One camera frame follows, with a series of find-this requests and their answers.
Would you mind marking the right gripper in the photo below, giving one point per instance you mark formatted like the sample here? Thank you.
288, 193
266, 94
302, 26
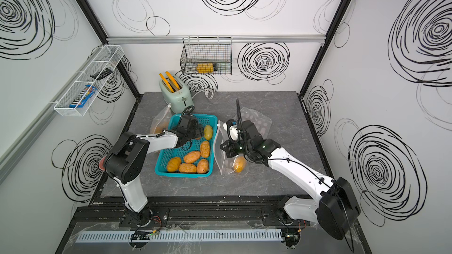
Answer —
229, 149

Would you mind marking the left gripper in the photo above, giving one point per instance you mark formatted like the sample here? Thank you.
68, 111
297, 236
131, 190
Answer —
198, 129

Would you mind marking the greenish potato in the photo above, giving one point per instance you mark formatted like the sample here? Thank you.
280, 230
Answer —
208, 132

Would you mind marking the potato edge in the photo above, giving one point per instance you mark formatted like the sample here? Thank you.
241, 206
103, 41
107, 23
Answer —
205, 149

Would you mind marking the clear zipper bag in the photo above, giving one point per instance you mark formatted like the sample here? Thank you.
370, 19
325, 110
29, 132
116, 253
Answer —
161, 121

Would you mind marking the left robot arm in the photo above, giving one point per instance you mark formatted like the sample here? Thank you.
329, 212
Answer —
125, 160

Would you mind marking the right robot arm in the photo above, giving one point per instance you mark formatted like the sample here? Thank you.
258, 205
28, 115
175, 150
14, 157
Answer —
332, 203

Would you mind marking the teal plastic basket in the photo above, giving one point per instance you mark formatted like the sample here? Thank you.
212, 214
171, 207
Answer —
166, 155

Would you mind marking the reddish potato lower right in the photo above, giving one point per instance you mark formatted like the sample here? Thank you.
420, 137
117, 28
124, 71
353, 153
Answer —
203, 166

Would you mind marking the mint green toaster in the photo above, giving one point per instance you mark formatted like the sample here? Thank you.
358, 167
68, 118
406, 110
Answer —
178, 100

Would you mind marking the left toast slice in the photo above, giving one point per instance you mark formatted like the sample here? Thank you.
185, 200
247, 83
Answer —
166, 83

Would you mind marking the toast slice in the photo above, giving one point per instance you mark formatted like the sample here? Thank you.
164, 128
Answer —
173, 81
166, 83

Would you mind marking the right toast slice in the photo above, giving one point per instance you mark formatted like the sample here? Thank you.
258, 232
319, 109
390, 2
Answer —
173, 81

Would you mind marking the yellow bottle in basket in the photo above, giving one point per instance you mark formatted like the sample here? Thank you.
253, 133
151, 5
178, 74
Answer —
206, 67

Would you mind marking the pink cup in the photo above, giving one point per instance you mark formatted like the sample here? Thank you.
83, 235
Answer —
101, 164

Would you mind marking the black remote control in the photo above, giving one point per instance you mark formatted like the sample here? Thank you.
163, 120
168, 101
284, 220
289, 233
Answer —
101, 74

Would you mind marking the blue candy packet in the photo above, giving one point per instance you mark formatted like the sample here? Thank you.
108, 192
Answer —
83, 97

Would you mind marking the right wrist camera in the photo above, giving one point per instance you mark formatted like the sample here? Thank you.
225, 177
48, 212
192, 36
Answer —
231, 129

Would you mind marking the black wire wall basket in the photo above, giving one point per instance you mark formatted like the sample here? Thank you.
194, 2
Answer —
220, 54

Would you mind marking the white slotted cable duct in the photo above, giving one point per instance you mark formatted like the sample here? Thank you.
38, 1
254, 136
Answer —
142, 236

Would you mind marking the aluminium wall rail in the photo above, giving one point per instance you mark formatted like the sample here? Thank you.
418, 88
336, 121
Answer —
176, 39

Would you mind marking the white wire wall shelf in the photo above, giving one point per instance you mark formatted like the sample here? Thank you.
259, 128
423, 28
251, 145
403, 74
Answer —
109, 89

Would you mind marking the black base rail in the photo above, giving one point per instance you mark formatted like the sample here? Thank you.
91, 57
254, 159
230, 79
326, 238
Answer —
266, 209

